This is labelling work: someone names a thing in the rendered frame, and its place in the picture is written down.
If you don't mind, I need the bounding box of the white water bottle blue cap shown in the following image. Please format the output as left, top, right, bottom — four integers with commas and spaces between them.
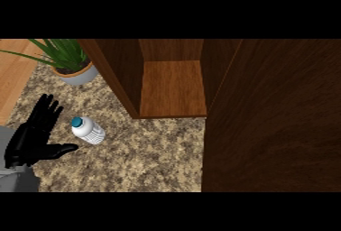
71, 115, 106, 146

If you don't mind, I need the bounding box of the green potted plant grey pot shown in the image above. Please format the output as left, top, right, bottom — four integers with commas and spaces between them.
0, 39, 100, 87

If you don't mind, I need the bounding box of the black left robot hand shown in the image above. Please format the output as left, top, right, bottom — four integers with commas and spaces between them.
3, 93, 79, 169

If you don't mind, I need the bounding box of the dark brown cabinet door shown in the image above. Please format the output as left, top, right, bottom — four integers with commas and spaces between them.
199, 39, 341, 193

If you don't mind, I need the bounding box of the brown wooden cabinet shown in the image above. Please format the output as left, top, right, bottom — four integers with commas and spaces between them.
75, 39, 243, 120

